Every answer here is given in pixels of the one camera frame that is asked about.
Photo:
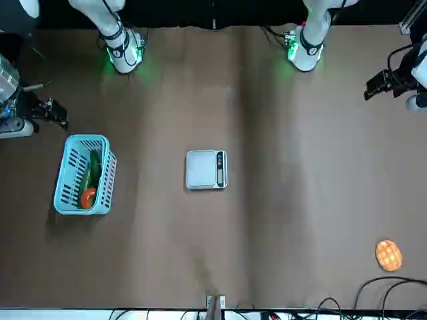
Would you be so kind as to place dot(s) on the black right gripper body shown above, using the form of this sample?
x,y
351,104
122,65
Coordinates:
x,y
30,106

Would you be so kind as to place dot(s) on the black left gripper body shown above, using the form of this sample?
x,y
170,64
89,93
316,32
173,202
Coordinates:
x,y
403,80

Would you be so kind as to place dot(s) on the red tomato with green calyx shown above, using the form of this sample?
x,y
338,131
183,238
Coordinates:
x,y
88,199

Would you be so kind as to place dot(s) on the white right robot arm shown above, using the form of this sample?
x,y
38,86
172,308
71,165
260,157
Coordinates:
x,y
121,56

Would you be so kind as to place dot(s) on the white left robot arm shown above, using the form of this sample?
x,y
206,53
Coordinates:
x,y
310,56

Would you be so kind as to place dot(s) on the light blue plastic shopping basket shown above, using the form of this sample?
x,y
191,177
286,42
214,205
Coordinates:
x,y
83,137

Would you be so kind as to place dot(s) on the silver digital kitchen scale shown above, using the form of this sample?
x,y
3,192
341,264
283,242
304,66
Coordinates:
x,y
201,168

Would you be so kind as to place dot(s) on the dark green cucumber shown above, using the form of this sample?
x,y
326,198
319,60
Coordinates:
x,y
95,166

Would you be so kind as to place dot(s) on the light green cucumber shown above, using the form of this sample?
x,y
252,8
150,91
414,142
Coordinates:
x,y
86,181

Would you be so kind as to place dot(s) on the round orange checkered bread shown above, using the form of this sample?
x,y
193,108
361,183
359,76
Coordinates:
x,y
388,256

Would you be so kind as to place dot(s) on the aluminium frame profile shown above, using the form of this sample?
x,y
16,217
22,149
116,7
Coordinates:
x,y
410,18

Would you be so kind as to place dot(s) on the aluminium camera post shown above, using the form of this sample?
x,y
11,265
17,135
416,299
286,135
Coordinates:
x,y
216,306

